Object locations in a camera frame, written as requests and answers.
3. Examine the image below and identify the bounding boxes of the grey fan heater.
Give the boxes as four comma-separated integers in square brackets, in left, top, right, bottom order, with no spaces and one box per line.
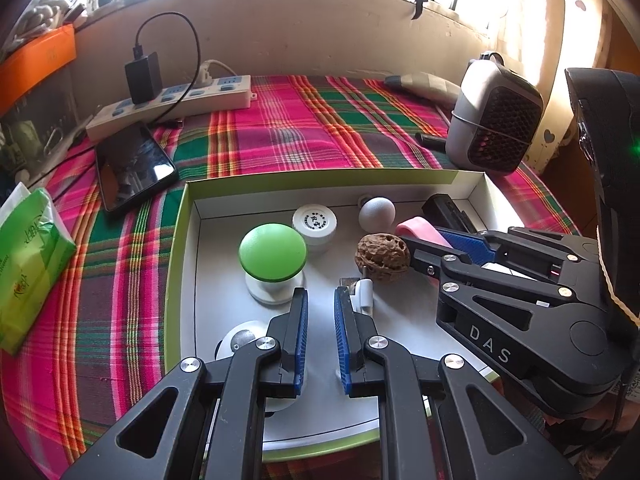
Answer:
[446,52,545,176]

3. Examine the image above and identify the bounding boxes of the clear glass tank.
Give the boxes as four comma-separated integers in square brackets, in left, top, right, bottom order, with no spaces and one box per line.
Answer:
[0,67,83,181]

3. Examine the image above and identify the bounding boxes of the plaid blanket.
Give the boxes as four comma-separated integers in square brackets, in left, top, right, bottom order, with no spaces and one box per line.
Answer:
[0,74,582,480]

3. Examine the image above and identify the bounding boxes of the white knob with grey centre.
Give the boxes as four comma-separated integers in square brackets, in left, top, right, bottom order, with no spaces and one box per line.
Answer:
[215,320,302,414]

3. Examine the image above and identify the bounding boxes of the heart print curtain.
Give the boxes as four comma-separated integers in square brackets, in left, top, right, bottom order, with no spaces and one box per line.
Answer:
[500,0,617,172]

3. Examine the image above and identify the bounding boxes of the white round jar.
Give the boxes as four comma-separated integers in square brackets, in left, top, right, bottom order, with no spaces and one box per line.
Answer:
[291,203,339,254]

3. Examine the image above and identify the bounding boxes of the brown walnut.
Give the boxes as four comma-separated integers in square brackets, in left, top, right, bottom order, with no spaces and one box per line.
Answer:
[355,232,412,276]

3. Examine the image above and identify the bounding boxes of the pink plastic clip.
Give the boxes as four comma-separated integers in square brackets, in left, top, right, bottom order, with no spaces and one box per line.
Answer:
[395,216,444,242]

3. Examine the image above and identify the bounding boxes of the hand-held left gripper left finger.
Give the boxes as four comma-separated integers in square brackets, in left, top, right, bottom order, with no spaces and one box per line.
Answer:
[62,287,309,480]

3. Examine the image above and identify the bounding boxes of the small black cylinder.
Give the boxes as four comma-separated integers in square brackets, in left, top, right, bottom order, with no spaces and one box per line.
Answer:
[414,131,449,150]

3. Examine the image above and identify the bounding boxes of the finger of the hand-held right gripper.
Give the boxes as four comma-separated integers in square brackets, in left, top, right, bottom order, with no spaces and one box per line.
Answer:
[406,237,608,378]
[439,226,602,288]

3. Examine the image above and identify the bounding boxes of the green and white cardboard box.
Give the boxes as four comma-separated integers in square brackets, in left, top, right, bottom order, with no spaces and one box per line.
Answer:
[165,169,507,464]

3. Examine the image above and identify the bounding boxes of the yellow braided cord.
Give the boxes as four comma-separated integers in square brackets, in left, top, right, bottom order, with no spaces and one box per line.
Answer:
[600,252,640,328]

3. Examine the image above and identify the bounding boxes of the black charger cable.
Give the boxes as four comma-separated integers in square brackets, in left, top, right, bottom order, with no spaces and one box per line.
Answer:
[132,12,202,127]

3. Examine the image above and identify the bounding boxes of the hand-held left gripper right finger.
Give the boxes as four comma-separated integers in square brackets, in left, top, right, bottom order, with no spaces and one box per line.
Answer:
[334,287,583,480]

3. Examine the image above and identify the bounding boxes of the black bike light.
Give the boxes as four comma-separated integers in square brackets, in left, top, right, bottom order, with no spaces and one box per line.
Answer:
[422,193,484,234]

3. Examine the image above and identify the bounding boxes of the white power strip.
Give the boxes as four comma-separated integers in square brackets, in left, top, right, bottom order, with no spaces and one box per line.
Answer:
[86,74,253,142]

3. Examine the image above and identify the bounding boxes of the green capped white knob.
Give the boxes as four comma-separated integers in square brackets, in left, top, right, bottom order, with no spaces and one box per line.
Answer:
[238,223,309,306]

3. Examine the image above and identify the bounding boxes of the black charger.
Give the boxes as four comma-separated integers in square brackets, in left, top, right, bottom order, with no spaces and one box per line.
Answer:
[124,51,164,106]

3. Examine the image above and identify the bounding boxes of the orange box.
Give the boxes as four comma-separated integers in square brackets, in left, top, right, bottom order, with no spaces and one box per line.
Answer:
[0,25,77,117]

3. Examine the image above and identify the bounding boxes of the white plastic bags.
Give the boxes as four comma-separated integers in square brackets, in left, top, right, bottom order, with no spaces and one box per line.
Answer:
[0,0,87,54]

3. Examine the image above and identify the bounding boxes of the green tissue pack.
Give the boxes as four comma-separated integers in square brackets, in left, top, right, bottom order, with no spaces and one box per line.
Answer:
[0,182,78,356]

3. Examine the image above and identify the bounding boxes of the black smartphone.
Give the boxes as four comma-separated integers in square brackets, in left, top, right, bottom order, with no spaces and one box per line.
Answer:
[95,121,180,214]

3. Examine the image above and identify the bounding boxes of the grey handheld device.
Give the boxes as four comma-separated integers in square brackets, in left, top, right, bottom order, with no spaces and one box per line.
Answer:
[384,72,464,106]

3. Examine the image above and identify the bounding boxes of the grey ball knob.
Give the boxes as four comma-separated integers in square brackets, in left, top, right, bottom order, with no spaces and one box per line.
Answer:
[357,195,397,233]

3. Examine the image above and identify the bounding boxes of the white plug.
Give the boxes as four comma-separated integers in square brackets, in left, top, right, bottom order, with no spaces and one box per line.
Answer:
[192,59,237,86]

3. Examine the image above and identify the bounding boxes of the white plastic clip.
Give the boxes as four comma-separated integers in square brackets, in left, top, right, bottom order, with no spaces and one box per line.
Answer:
[341,277,375,319]

